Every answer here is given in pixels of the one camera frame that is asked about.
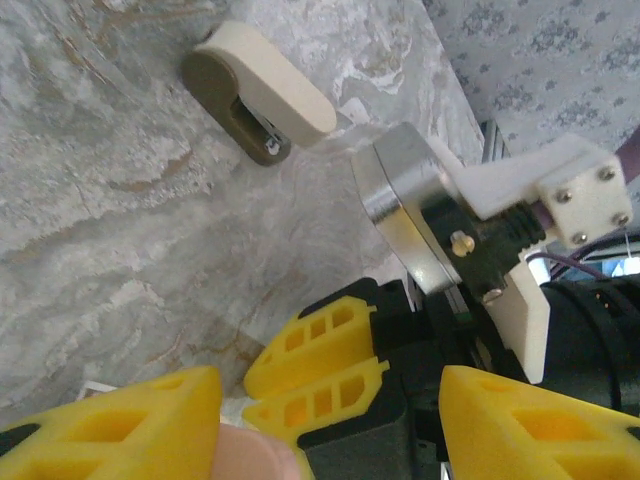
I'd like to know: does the cream and brown stapler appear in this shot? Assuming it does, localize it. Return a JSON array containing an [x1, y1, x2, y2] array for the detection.
[[179, 19, 338, 168]]

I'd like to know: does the aluminium table side rail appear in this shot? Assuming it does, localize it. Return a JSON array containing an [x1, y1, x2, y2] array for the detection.
[[477, 118, 514, 169]]

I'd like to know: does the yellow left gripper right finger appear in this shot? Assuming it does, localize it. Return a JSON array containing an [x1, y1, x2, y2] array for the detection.
[[442, 364, 640, 480]]

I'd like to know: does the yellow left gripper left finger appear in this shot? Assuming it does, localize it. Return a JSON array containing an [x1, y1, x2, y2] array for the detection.
[[0, 364, 224, 480]]

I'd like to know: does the pink plastic tray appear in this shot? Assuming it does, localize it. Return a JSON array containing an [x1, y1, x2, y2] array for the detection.
[[212, 423, 314, 480]]

